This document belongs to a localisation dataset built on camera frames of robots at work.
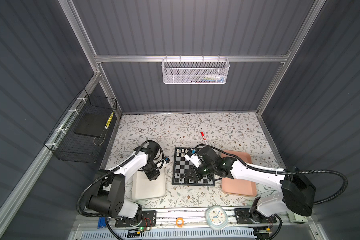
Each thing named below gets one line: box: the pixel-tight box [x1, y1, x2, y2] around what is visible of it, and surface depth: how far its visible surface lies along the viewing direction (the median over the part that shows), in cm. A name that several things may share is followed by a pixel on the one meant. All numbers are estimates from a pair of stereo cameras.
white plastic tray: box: [131, 167, 166, 201], surface depth 85 cm
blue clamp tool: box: [97, 216, 107, 229], surface depth 72 cm
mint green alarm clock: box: [205, 205, 229, 230], surface depth 73 cm
